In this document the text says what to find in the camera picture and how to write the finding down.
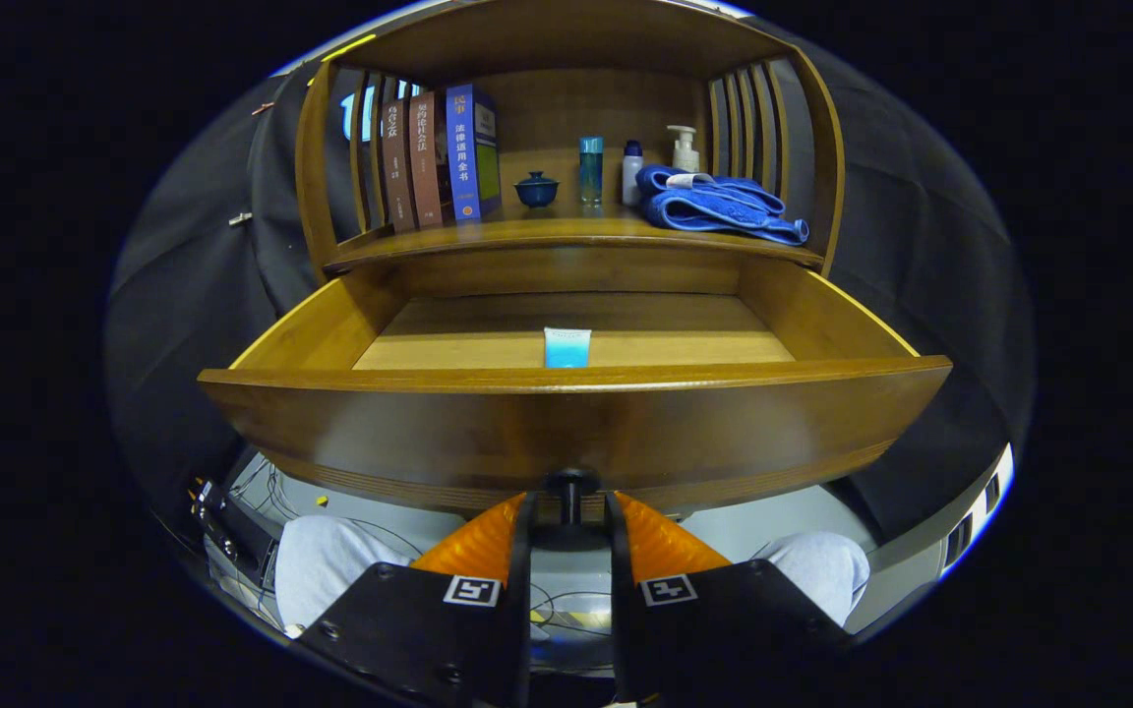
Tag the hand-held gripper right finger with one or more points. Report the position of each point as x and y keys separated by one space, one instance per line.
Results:
x=622 y=590

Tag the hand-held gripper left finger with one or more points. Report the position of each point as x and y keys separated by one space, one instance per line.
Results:
x=521 y=570

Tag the wooden drawer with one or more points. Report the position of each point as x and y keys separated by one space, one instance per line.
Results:
x=576 y=433

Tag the light blue tube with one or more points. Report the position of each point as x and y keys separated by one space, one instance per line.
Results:
x=566 y=347

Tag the wooden countertop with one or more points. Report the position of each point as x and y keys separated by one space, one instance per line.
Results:
x=576 y=228

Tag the wooden cabinet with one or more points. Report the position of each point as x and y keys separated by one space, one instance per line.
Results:
x=576 y=98

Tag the person's left leg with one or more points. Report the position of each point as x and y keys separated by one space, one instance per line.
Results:
x=330 y=565

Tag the person's leg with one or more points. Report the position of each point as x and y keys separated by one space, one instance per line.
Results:
x=822 y=575
x=330 y=565

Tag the person's right leg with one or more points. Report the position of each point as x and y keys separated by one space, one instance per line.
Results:
x=822 y=575

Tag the black power strip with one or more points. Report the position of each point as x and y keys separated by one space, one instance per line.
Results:
x=232 y=531

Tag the white vented appliance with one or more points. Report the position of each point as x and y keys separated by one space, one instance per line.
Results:
x=980 y=511

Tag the blue lidded teacup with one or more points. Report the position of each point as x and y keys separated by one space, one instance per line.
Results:
x=536 y=191

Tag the folded blue towel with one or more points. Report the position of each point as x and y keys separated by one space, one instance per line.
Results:
x=714 y=208

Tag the clear teal bottle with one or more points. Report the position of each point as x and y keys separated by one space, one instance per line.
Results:
x=591 y=172

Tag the white bottle blue cap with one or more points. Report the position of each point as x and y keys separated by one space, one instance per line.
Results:
x=631 y=177

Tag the thick blue book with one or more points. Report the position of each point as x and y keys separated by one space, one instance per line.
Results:
x=463 y=157

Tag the reddish brown book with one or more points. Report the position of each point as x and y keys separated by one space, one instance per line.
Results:
x=426 y=162

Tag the dark brown book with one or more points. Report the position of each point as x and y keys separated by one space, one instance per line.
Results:
x=396 y=167

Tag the white pump bottle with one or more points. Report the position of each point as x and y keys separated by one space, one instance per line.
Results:
x=685 y=155

